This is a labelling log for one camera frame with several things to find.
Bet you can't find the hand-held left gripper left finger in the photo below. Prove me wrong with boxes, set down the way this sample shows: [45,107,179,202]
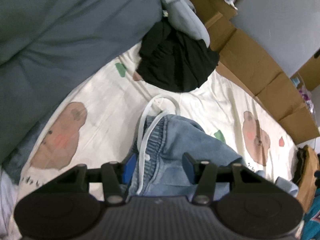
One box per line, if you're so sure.
[45,155,137,205]

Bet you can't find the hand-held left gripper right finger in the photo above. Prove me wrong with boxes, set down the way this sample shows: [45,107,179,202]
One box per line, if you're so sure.
[182,152,275,205]

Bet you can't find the light blue jeans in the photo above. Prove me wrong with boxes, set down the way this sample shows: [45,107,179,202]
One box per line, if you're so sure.
[120,94,299,202]

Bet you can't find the cream bear printed bed sheet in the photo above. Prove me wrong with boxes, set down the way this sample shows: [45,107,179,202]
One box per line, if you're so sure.
[0,42,300,240]

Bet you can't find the black garment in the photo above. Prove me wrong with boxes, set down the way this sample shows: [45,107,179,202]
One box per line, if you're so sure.
[136,20,220,93]

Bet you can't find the folded dark garment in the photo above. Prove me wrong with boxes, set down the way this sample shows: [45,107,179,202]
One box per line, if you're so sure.
[292,147,308,183]

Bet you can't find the folded brown garment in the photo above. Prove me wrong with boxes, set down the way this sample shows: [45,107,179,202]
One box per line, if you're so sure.
[292,145,320,213]

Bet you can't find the flat brown cardboard sheet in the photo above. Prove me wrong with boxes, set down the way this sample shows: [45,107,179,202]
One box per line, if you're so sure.
[186,0,320,145]

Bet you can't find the teal patterned garment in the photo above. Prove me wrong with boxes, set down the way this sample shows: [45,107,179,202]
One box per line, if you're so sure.
[302,187,320,240]

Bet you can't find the tall cardboard box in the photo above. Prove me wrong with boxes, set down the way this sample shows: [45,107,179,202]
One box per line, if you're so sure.
[290,51,320,90]

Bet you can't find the grey neck pillow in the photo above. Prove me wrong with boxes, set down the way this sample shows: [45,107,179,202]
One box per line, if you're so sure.
[159,0,210,47]

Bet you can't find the grey blue duvet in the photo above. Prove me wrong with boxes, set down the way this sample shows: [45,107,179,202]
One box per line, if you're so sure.
[0,0,163,170]

